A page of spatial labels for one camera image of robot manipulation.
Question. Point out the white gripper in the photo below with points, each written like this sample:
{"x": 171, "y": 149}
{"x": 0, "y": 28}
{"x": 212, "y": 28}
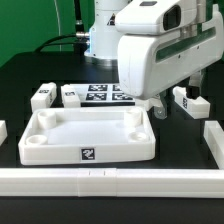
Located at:
{"x": 142, "y": 76}

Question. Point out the white desk top tray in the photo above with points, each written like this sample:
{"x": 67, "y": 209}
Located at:
{"x": 87, "y": 135}

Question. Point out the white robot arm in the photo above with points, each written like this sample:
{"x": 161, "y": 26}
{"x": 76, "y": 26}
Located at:
{"x": 116, "y": 18}

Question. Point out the white right fence block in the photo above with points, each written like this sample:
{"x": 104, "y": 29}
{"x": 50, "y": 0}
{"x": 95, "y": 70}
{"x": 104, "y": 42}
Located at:
{"x": 214, "y": 137}

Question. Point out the white fence block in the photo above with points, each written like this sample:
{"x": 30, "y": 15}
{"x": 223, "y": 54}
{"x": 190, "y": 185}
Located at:
{"x": 3, "y": 131}
{"x": 214, "y": 137}

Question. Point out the fiducial marker sheet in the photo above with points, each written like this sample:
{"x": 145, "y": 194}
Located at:
{"x": 110, "y": 93}

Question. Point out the white front fence bar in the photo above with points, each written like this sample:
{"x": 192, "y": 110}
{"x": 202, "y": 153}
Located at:
{"x": 87, "y": 182}

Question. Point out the white left fence block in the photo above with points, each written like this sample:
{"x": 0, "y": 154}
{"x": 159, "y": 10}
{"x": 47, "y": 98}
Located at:
{"x": 3, "y": 131}

